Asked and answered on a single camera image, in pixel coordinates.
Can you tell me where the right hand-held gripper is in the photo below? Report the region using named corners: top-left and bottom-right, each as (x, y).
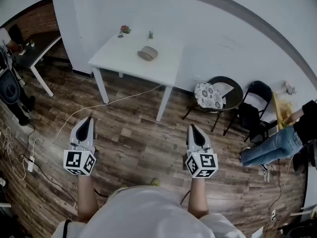
top-left (185, 124), bottom-right (218, 179)

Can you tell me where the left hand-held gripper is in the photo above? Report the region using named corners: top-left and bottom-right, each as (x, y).
top-left (63, 117), bottom-right (97, 177)

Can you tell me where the person's right forearm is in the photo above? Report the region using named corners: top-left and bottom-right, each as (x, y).
top-left (187, 177), bottom-right (209, 219)

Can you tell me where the person's left forearm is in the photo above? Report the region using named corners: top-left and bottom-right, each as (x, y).
top-left (77, 175), bottom-right (100, 224)

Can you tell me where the floral round seat cushion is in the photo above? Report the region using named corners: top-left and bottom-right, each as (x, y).
top-left (194, 82), bottom-right (224, 110)

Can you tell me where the dark wicker round chair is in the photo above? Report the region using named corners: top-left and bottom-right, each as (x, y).
top-left (182, 75), bottom-right (245, 133)

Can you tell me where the black folding chair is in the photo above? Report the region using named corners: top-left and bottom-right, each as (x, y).
top-left (222, 80), bottom-right (273, 143)

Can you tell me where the black round device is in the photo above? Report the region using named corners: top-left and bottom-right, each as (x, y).
top-left (0, 69), bottom-right (21, 106)

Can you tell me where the person's white shirt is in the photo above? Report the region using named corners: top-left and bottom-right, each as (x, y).
top-left (51, 185), bottom-right (246, 238)

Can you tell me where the vase of pale flowers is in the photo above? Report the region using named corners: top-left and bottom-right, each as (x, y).
top-left (284, 80), bottom-right (297, 95)

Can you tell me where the red flower potted plant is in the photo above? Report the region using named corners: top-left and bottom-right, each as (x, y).
top-left (117, 25), bottom-right (132, 39)

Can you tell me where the black office chair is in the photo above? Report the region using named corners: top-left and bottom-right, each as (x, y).
top-left (8, 24), bottom-right (25, 47)

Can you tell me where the white shelf board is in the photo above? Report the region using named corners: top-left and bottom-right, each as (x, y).
top-left (289, 204), bottom-right (317, 218)

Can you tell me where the long white floor cable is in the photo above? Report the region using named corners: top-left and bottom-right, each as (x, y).
top-left (14, 84), bottom-right (162, 180)

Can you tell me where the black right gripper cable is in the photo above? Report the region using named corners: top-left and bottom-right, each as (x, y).
top-left (180, 189), bottom-right (191, 205)

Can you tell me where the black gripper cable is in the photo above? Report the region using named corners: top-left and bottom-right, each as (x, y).
top-left (180, 189), bottom-right (191, 205)
top-left (93, 188), bottom-right (109, 198)

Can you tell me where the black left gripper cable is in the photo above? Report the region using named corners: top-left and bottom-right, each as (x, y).
top-left (93, 188), bottom-right (109, 198)

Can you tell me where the black shoulder strap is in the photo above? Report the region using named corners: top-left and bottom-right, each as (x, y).
top-left (62, 219), bottom-right (72, 238)

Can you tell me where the thin black floor cable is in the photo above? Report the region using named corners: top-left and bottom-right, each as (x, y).
top-left (268, 157), bottom-right (283, 215)

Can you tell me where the dark desk with white frame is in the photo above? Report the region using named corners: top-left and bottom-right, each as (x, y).
top-left (11, 30), bottom-right (62, 98)

